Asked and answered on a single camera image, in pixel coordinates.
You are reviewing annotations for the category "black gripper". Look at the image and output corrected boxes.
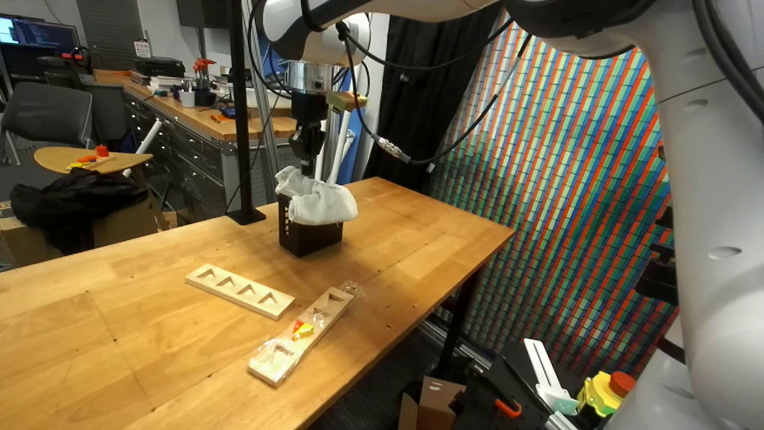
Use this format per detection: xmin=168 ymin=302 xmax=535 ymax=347
xmin=289 ymin=92 xmax=328 ymax=171

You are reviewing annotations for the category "white towel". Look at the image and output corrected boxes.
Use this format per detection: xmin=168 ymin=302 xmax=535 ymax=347
xmin=275 ymin=165 xmax=358 ymax=226

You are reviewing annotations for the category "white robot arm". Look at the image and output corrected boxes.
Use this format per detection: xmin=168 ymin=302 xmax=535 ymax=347
xmin=261 ymin=0 xmax=764 ymax=430

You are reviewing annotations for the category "black mesh basket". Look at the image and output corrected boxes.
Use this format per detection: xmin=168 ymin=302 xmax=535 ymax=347
xmin=278 ymin=196 xmax=345 ymax=255

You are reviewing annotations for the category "wooden workbench with drawers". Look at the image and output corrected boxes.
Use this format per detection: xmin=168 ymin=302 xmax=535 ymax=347
xmin=95 ymin=68 xmax=297 ymax=213

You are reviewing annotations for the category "black vertical pole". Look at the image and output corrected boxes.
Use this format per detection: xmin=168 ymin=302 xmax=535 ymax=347
xmin=228 ymin=0 xmax=263 ymax=225

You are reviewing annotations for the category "wooden triangle-slot board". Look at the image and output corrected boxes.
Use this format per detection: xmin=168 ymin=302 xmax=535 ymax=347
xmin=187 ymin=262 xmax=295 ymax=320

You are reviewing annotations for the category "wooden shape puzzle board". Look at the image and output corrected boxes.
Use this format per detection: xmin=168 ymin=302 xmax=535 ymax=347
xmin=246 ymin=282 xmax=357 ymax=387

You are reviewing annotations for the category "black cloth pile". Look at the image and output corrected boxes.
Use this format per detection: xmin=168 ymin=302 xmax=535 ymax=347
xmin=11 ymin=166 xmax=148 ymax=255

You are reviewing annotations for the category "grey office chair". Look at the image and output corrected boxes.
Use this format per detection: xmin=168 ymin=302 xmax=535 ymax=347
xmin=4 ymin=81 xmax=93 ymax=165

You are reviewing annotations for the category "computer monitor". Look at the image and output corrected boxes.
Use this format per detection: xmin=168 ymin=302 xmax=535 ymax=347
xmin=0 ymin=17 xmax=80 ymax=52

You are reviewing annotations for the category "cardboard box under table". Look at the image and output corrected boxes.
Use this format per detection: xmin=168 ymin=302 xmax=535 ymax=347
xmin=397 ymin=375 xmax=466 ymax=430

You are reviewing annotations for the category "yellow red emergency stop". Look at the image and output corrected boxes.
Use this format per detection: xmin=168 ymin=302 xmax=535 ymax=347
xmin=578 ymin=371 xmax=635 ymax=418

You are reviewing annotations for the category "orange handled clamp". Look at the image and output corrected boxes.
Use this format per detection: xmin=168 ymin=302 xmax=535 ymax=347
xmin=468 ymin=367 xmax=525 ymax=422

